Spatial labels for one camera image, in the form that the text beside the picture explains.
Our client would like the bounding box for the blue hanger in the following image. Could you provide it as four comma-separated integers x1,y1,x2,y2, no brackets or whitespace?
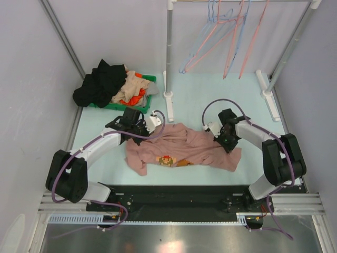
179,1,237,74
227,1,251,73

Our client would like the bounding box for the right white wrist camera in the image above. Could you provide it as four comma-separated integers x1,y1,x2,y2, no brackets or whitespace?
203,122,222,138

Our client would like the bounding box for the pink hanger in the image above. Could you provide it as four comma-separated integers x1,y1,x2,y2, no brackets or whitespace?
179,1,251,75
223,0,244,79
239,0,270,79

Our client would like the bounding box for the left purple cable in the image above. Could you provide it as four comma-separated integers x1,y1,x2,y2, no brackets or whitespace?
51,109,166,239

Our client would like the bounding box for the green plastic bin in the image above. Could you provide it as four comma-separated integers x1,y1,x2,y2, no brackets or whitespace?
102,72,156,113

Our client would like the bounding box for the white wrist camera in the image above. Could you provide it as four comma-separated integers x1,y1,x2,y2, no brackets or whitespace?
203,122,222,138
145,111,162,133

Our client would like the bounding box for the grey garment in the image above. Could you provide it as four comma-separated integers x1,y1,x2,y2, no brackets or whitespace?
141,82,159,108

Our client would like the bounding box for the black garment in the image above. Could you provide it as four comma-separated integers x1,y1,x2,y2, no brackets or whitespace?
73,60,127,108

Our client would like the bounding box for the white cable duct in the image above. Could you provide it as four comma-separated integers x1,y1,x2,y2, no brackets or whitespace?
49,214,247,226

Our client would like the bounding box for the orange garment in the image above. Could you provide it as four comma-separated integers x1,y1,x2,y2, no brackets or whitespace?
120,89,146,106

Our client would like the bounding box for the blue hanger right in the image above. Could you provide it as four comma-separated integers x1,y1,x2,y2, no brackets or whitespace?
227,1,251,73

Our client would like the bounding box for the white clothes rack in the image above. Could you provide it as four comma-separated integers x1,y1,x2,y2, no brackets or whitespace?
163,1,321,122

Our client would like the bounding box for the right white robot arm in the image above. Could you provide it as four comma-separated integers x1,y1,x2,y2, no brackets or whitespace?
204,109,307,211

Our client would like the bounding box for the pink t shirt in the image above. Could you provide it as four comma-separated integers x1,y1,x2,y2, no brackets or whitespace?
125,123,242,176

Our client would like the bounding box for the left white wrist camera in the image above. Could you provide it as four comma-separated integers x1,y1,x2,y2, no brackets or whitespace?
145,111,162,133

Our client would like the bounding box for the blue hanger left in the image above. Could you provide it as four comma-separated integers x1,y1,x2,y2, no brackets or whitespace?
179,1,237,74

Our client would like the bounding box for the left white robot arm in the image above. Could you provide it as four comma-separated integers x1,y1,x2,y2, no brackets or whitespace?
45,108,150,211

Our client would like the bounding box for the beige garment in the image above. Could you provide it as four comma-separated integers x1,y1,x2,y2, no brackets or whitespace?
111,71,150,104

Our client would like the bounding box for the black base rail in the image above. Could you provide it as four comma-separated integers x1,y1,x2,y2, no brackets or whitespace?
86,185,276,222

